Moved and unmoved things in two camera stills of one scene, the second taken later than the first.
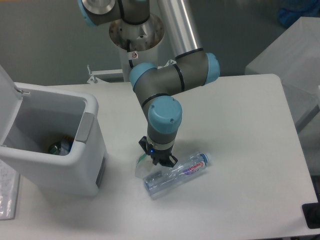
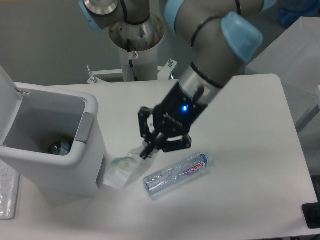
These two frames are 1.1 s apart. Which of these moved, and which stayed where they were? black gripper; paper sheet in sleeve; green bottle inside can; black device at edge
Moved: black gripper
Stayed: paper sheet in sleeve; black device at edge; green bottle inside can
